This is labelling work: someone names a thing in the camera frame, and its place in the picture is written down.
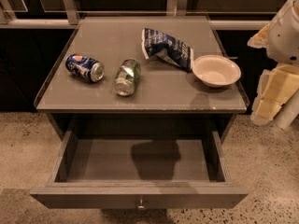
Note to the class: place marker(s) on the grey drawer cabinet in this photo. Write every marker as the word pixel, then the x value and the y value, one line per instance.
pixel 162 88

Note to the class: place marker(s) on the green soda can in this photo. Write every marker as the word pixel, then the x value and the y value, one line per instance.
pixel 127 77

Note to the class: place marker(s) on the blue soda can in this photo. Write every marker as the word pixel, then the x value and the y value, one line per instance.
pixel 85 67

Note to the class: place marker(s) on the metal railing frame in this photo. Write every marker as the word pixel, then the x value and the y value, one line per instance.
pixel 218 13

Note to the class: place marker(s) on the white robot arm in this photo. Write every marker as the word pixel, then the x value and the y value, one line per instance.
pixel 290 110

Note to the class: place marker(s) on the open grey top drawer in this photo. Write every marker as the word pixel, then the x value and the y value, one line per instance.
pixel 168 171

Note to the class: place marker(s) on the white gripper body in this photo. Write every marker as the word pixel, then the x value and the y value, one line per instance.
pixel 285 36

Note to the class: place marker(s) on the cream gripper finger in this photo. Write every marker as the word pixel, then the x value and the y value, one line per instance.
pixel 259 40
pixel 275 88

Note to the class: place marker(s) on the white bowl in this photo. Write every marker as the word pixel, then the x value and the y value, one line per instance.
pixel 216 71

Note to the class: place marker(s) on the blue chip bag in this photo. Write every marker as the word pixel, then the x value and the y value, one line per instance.
pixel 167 48

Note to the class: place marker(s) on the metal drawer knob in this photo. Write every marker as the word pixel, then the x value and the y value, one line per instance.
pixel 141 205

